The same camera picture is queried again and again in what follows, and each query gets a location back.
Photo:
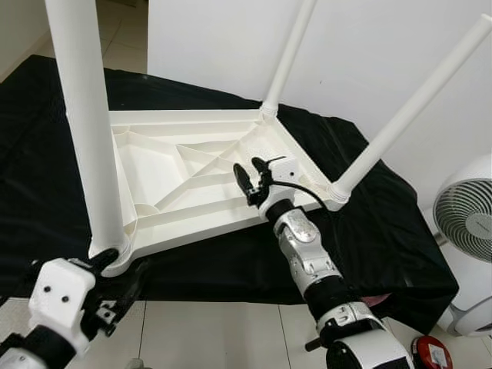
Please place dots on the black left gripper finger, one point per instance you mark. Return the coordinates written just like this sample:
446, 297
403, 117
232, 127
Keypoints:
104, 259

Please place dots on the white grey rounded appliance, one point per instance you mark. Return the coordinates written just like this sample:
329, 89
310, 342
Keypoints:
473, 300

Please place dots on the grey metal table leg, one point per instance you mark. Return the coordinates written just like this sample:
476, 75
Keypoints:
314, 345

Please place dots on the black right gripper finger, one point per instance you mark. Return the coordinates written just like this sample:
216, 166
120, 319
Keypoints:
243, 178
267, 161

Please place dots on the white plastic table leg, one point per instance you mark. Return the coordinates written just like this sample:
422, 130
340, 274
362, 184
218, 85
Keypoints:
288, 54
415, 108
84, 115

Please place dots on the grey left robot foot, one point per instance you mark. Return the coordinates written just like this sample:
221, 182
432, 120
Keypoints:
134, 364

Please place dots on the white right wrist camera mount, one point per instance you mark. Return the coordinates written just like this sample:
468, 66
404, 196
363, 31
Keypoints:
286, 171

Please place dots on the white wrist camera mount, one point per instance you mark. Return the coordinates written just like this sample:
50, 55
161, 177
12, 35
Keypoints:
61, 296
286, 171

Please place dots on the white plastic children table top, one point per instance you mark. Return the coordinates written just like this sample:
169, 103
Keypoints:
200, 223

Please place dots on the pink fabric item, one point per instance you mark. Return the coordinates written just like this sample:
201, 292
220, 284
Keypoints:
375, 299

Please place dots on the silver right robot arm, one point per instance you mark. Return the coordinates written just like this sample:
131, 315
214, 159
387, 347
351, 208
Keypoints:
307, 254

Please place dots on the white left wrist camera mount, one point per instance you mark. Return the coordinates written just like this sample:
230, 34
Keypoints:
61, 296

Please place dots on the white round standing fan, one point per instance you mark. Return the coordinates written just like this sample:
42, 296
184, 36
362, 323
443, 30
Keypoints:
465, 219

